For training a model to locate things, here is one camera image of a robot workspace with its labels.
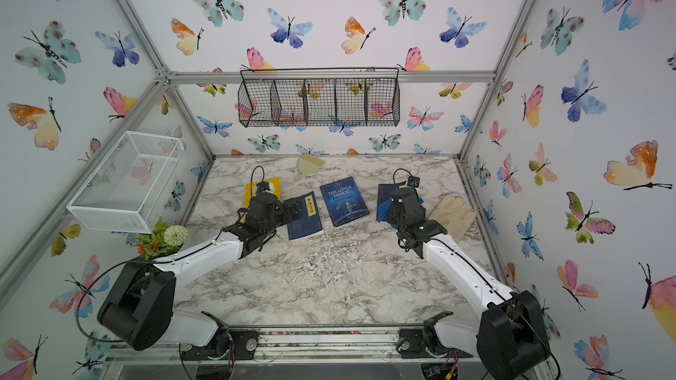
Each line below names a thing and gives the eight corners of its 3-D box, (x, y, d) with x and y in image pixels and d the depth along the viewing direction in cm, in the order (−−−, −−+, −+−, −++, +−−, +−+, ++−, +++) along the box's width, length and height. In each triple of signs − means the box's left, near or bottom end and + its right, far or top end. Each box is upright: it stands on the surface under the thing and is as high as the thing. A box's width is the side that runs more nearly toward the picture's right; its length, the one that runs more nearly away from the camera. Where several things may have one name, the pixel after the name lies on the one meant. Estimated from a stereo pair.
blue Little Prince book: (333, 227, 100) (333, 224, 99) (318, 189, 112) (318, 186, 110) (369, 215, 104) (370, 212, 102) (351, 179, 115) (351, 176, 113)
